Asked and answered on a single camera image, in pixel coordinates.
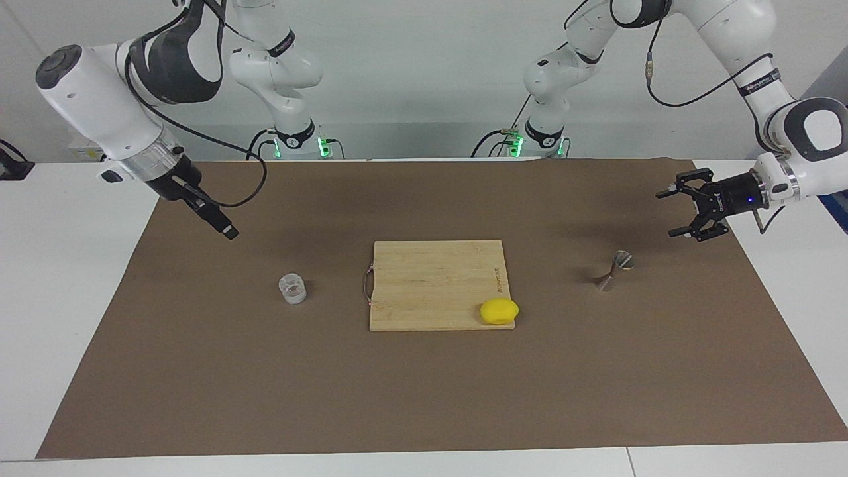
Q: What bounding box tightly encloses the steel double jigger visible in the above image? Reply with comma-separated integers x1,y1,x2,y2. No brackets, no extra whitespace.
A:
595,250,635,293

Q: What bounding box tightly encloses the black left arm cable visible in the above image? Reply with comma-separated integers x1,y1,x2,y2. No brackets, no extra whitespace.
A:
563,0,786,234

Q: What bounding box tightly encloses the blue box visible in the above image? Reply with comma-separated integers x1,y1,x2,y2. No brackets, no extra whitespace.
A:
818,191,848,234

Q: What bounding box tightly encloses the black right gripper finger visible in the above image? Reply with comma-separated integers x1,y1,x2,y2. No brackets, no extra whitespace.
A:
179,185,239,240

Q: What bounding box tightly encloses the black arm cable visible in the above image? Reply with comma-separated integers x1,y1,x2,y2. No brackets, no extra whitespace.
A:
563,0,786,234
125,0,269,209

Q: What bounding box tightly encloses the clear glass cup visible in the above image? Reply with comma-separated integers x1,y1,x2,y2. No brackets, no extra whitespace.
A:
278,272,308,305

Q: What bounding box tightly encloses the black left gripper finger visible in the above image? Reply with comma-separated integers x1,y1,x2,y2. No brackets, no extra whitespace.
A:
656,169,715,199
668,211,729,240

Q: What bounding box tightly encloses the brown table mat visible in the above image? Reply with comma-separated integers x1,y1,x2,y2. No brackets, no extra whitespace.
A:
36,158,848,460

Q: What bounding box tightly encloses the black table clamp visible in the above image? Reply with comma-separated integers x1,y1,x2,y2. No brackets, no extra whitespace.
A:
0,139,35,181

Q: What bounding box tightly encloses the yellow lemon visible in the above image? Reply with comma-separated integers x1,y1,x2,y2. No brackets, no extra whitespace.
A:
480,298,520,325

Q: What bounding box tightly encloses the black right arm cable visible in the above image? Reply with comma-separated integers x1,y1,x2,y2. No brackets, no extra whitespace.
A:
125,0,269,209

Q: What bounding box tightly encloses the bamboo cutting board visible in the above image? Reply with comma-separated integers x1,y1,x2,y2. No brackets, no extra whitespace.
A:
362,240,516,332

